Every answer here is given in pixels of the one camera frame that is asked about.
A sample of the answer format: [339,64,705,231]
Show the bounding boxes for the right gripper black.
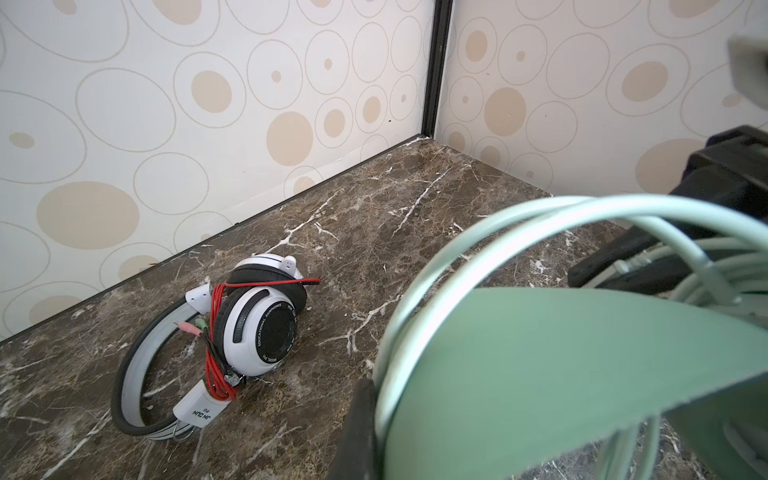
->
[568,125,767,295]

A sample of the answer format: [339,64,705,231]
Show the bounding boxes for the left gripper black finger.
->
[328,378,381,480]

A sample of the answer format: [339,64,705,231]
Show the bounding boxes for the mint green headphones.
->
[373,195,767,479]

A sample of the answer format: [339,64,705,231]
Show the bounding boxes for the red headphone cable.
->
[202,277,322,402]

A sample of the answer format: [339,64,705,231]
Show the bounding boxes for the black corner frame post right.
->
[421,0,454,138]

